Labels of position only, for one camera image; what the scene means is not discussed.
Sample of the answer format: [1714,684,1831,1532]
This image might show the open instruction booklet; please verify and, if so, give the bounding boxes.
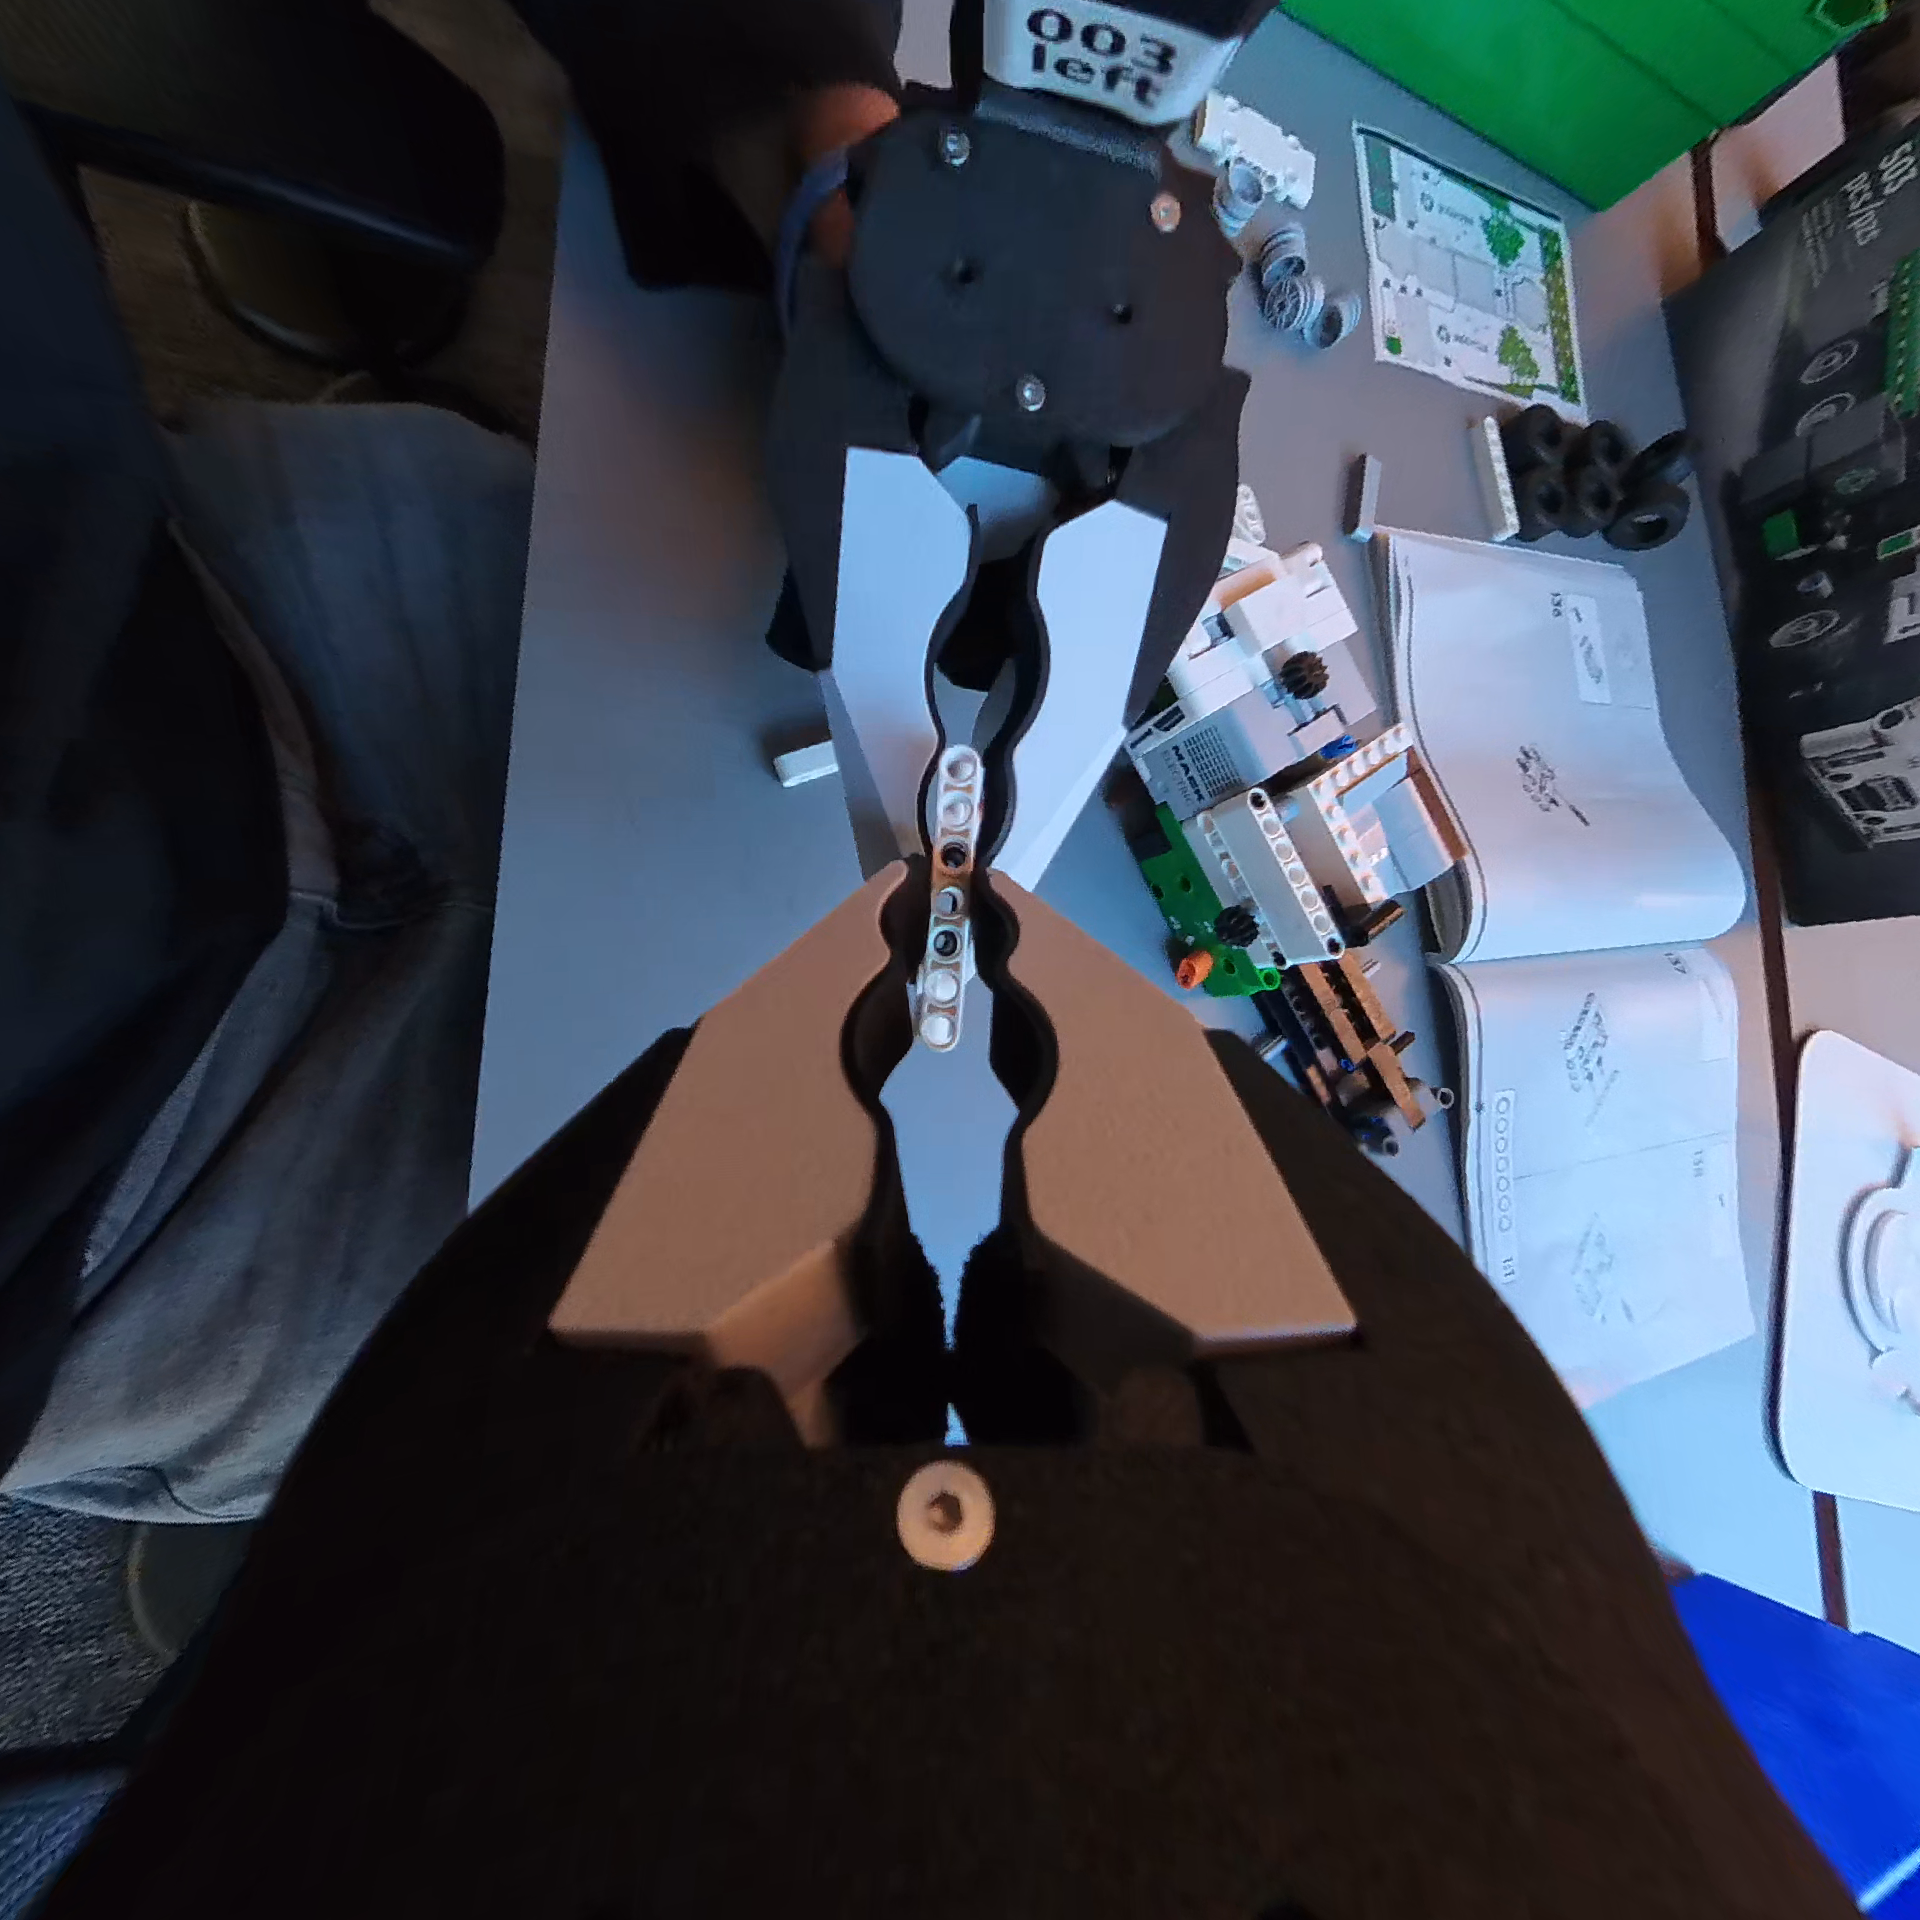
[1366,526,1759,1404]

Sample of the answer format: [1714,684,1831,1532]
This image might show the white lego brick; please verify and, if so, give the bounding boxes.
[1464,412,1527,544]

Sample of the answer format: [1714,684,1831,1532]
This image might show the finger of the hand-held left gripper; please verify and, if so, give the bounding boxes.
[816,445,981,884]
[982,495,1179,892]

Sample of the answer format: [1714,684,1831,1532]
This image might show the green cardboard box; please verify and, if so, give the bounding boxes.
[1278,0,1895,215]

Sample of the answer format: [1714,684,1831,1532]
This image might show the black lego box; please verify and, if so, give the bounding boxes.
[1662,102,1920,932]

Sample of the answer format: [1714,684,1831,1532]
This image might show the white tray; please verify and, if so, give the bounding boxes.
[1767,1026,1920,1518]

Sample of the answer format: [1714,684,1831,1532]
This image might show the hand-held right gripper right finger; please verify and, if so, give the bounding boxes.
[971,871,1359,1450]

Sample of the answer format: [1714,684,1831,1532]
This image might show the person's blue jeans legs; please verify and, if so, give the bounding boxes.
[0,403,540,1530]

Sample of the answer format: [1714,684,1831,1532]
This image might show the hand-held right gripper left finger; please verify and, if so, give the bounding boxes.
[549,860,920,1450]

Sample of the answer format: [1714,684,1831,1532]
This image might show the green white paper leaflet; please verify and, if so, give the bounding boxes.
[1351,123,1594,424]

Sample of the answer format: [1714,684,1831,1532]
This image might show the white lego panel piece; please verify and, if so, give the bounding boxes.
[1195,88,1320,215]

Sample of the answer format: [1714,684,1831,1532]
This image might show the person's left hand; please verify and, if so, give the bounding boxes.
[791,82,904,272]

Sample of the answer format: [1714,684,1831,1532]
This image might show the black office chair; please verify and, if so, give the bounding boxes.
[0,0,518,394]

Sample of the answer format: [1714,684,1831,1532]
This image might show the lego truck model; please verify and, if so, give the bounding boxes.
[1122,482,1475,1160]

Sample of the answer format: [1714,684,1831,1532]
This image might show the thin white lego beam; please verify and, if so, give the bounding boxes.
[909,744,987,1052]

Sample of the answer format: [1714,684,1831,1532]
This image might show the blue plastic bin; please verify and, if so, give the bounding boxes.
[1669,1567,1920,1914]

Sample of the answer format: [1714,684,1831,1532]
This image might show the cluster of black rubber tyres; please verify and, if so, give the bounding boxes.
[1498,400,1701,558]

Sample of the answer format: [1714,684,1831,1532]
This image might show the person's left forearm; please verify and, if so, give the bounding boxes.
[563,0,903,294]

